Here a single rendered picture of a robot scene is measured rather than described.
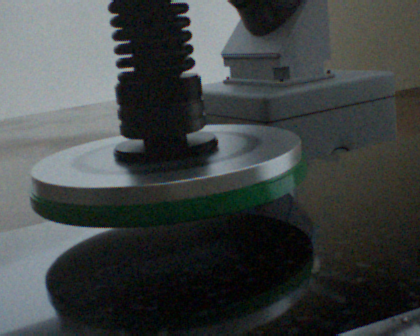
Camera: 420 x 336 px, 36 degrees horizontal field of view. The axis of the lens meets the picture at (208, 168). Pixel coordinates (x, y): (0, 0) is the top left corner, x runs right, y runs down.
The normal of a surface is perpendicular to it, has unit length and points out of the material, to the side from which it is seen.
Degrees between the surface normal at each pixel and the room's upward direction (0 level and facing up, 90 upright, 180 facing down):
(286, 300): 0
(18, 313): 0
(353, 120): 90
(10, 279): 0
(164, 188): 90
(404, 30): 90
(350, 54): 90
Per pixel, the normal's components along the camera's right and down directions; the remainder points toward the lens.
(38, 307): -0.11, -0.97
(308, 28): 0.52, 0.14
